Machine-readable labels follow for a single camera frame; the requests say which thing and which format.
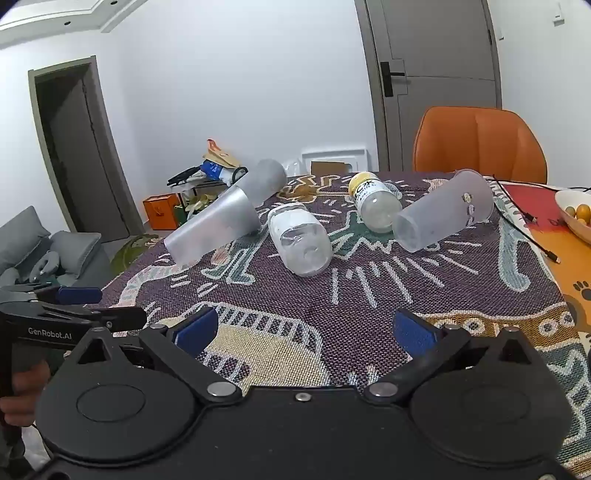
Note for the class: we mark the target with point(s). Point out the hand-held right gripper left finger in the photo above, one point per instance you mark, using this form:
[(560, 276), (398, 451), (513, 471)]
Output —
[(199, 328)]

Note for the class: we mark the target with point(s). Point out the grey neck pillow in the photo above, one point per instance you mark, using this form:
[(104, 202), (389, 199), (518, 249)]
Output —
[(45, 267)]

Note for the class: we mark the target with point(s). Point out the brown cardboard box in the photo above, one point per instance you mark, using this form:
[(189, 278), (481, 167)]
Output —
[(328, 167)]

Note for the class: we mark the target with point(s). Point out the orange chair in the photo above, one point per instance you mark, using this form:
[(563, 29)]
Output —
[(480, 143)]

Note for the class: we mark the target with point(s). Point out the person's left hand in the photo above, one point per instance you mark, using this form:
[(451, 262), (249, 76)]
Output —
[(23, 406)]

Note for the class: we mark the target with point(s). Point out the yellow capped clear bottle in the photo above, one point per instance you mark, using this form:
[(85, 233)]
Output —
[(374, 203)]

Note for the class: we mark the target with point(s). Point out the green floor mat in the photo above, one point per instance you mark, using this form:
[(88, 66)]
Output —
[(134, 251)]

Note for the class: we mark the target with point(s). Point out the orange box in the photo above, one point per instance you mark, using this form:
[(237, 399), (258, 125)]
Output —
[(161, 212)]

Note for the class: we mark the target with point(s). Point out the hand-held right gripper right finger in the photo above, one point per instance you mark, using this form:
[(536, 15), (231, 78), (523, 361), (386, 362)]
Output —
[(413, 330)]

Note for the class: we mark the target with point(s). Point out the clear glass jar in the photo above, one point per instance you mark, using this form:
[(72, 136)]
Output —
[(300, 240)]

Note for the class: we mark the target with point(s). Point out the tall frosted plastic cup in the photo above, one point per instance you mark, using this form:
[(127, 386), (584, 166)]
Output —
[(217, 226)]

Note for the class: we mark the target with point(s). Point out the small yellow fruit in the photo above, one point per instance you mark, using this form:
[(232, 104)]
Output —
[(571, 212), (583, 213)]

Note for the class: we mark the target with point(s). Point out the grey door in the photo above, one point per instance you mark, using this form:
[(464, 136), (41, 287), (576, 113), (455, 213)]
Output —
[(438, 55)]

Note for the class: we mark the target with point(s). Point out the white foam box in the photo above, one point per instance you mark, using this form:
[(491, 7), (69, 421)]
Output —
[(334, 154)]

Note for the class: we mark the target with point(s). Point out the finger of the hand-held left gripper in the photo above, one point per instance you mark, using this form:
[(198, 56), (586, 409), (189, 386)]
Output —
[(78, 295), (115, 317)]

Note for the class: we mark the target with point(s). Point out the patterned woven blanket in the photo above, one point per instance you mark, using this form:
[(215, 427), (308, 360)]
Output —
[(323, 300)]

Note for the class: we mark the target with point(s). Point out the white bowl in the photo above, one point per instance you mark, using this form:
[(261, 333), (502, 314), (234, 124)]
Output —
[(572, 226)]

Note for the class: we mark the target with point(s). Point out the grey sofa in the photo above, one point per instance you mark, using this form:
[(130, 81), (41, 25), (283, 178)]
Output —
[(37, 244)]

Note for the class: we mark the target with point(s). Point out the dark wooden door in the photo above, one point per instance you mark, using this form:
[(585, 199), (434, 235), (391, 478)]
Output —
[(87, 157)]

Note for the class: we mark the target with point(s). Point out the red orange printed mat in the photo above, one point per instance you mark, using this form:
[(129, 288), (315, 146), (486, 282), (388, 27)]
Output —
[(531, 203)]

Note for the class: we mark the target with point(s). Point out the short frosted plastic cup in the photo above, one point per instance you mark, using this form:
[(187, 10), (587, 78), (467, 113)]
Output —
[(438, 214)]

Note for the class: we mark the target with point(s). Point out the cluttered small shelf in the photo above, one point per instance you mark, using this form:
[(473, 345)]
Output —
[(207, 175)]

